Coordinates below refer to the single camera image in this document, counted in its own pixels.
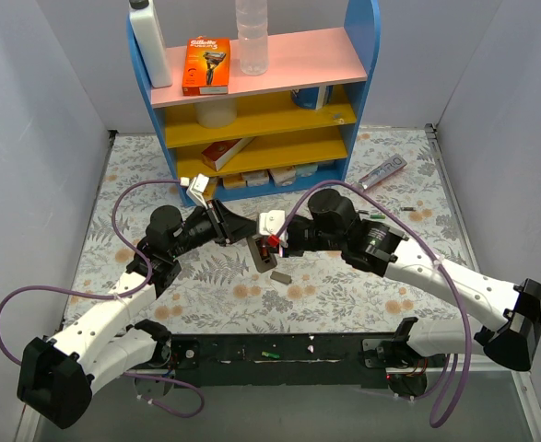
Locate white air conditioner remote control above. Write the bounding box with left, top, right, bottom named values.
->
left=247, top=235, right=277, bottom=273

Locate grey remote battery cover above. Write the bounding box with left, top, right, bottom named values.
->
left=270, top=272, right=292, bottom=285

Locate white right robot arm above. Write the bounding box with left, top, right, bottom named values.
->
left=276, top=189, right=541, bottom=371

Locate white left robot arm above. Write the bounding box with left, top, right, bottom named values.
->
left=17, top=200, right=257, bottom=428

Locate yellow wrapped sponge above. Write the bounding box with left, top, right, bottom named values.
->
left=222, top=173, right=247, bottom=190

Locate white wrapped sponge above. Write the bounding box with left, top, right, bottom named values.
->
left=241, top=169, right=269, bottom=187

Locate green teal sponge pack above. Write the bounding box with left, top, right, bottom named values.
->
left=295, top=163, right=318, bottom=178

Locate floral patterned table mat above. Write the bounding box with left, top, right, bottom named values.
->
left=64, top=129, right=472, bottom=333

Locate red and white sponge pack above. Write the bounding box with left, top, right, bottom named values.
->
left=268, top=166, right=296, bottom=187

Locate red tea box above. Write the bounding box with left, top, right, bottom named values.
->
left=201, top=137, right=254, bottom=171

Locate silver toothpaste box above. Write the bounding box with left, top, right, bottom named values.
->
left=356, top=154, right=407, bottom=192

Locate blue and yellow shelf unit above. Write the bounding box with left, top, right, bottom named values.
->
left=127, top=1, right=382, bottom=201

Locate beige paper towel roll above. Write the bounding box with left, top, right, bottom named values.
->
left=194, top=99, right=237, bottom=129

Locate orange Gillette razor box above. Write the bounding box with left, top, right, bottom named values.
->
left=182, top=37, right=231, bottom=96

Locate clear plastic water bottle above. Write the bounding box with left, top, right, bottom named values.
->
left=235, top=0, right=269, bottom=76

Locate white plastic bottle black cap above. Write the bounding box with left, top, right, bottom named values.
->
left=129, top=0, right=173, bottom=88

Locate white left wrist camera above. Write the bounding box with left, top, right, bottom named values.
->
left=180, top=173, right=211, bottom=207

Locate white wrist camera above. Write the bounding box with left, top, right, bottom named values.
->
left=180, top=173, right=211, bottom=207
left=257, top=210, right=288, bottom=249

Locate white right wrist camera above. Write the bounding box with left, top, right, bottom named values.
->
left=257, top=210, right=288, bottom=249

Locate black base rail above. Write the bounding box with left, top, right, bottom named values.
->
left=135, top=332, right=443, bottom=389

